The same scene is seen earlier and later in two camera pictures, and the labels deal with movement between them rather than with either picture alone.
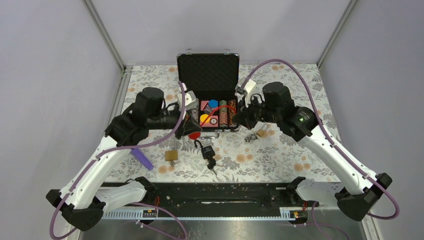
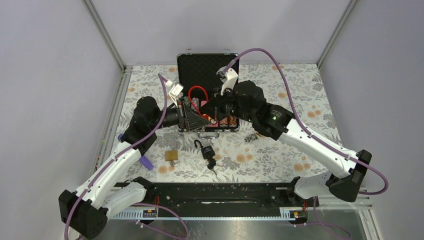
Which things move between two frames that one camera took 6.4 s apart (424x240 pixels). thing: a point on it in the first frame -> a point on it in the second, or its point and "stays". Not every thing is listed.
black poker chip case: (213, 77) stays
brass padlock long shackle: (172, 155) stays
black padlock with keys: (208, 152) stays
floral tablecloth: (258, 155) stays
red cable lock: (195, 135) -> (205, 116)
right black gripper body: (254, 112) -> (226, 104)
